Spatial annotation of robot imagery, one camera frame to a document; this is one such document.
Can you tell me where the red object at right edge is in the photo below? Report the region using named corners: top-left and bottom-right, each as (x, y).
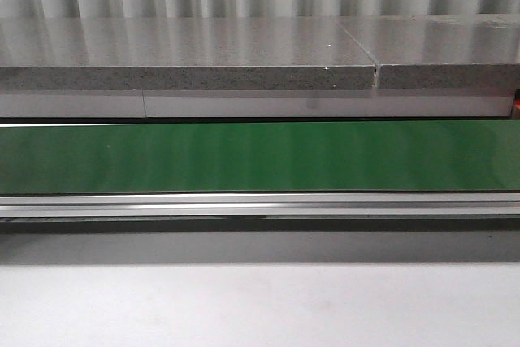
top-left (511, 89), bottom-right (520, 119)

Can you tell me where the white cabinet panel under counter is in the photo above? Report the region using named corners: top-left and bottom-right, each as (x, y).
top-left (1, 89), bottom-right (515, 119)

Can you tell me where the green conveyor belt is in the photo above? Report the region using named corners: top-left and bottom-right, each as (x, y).
top-left (1, 119), bottom-right (519, 195)

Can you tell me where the aluminium conveyor frame rail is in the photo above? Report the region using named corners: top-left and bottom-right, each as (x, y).
top-left (1, 192), bottom-right (519, 233)

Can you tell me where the grey stone counter slab right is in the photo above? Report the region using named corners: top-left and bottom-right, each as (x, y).
top-left (338, 14), bottom-right (519, 92)

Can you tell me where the grey stone counter slab left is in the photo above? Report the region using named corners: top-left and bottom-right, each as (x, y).
top-left (1, 17), bottom-right (375, 91)

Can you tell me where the grey stone counter slab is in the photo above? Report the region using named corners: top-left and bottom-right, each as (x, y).
top-left (338, 14), bottom-right (519, 92)
top-left (1, 17), bottom-right (375, 91)

